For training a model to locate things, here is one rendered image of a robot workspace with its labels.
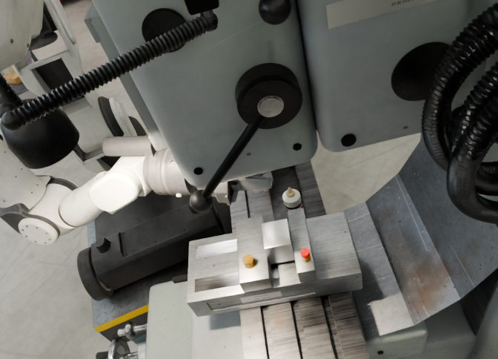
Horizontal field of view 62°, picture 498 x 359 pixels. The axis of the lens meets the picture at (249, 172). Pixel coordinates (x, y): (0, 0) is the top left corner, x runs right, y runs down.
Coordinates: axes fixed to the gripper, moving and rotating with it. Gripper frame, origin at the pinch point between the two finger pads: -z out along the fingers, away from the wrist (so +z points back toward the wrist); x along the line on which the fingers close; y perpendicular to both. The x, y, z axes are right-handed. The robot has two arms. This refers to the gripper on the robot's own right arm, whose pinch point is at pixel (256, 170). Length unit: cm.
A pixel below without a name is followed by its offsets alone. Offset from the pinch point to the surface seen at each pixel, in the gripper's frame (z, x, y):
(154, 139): 11.2, -5.6, -12.9
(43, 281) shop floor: 151, 32, 125
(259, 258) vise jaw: 2.6, -4.8, 20.5
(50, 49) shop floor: 296, 279, 127
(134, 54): -2.1, -20.2, -35.3
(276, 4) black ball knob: -10.7, -9.8, -32.7
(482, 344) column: -41, -5, 51
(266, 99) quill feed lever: -8.3, -11.3, -23.5
